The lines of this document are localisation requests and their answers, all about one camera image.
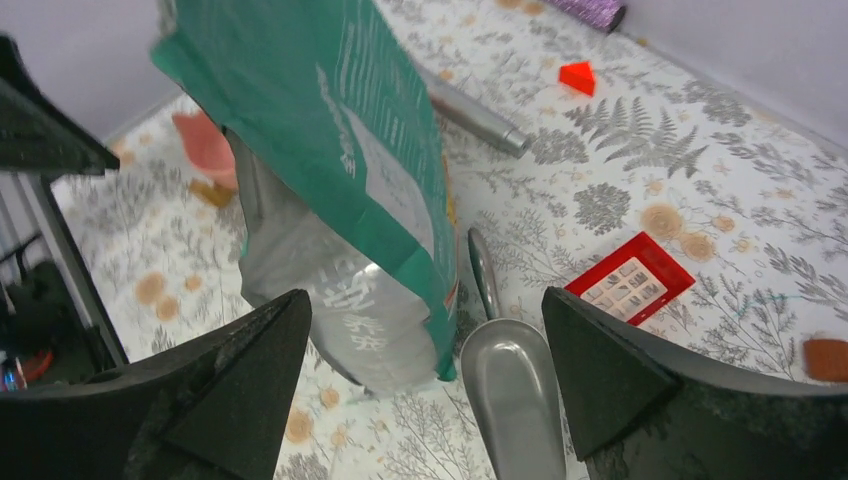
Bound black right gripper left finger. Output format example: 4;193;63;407
1;289;312;479

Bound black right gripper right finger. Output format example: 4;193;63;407
542;287;847;479

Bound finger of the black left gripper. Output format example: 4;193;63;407
1;33;120;176

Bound silver metal scoop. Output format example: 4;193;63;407
460;227;567;480

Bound green pet food bag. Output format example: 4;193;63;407
151;1;458;395

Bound pink double pet bowl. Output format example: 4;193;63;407
171;110;238;208

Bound red toy block tray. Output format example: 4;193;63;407
565;232;695;326

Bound brown cube block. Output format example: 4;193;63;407
802;338;847;383

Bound floral patterned table mat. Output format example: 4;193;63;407
49;0;848;480

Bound red house-shaped block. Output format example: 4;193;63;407
558;61;596;97

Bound silver toy microphone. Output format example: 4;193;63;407
412;61;531;158

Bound purple glitter toy microphone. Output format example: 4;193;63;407
548;0;627;34

